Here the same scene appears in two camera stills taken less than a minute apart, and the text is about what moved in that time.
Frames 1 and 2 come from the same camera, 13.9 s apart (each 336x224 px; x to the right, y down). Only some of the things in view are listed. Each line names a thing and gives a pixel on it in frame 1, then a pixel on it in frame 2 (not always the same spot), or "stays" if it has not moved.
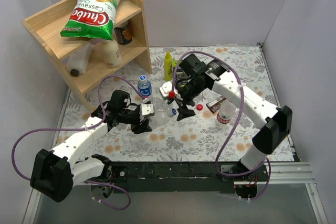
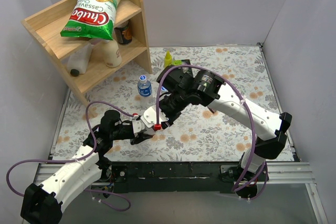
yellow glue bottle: [168, 67] stays
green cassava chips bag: [94, 12] stays
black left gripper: [142, 123] -> [142, 137]
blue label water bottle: [144, 87] stays
